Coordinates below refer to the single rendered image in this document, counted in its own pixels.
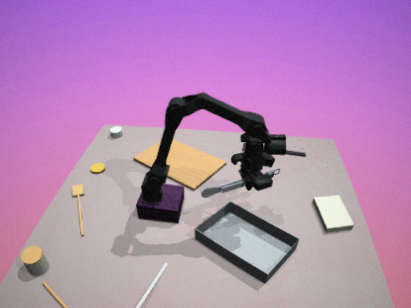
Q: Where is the light wooden board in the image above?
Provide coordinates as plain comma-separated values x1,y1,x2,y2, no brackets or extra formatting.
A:
133,139,226,190

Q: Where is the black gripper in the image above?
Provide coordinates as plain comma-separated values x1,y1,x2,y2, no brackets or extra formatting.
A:
231,152,273,191

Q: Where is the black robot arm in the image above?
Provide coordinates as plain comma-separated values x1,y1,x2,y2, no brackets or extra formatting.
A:
141,92,286,206

